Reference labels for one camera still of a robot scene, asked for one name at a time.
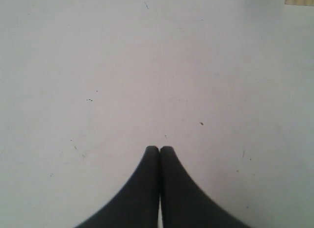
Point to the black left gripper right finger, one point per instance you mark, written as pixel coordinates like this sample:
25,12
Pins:
183,203

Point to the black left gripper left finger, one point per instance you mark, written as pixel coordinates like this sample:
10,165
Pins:
136,205

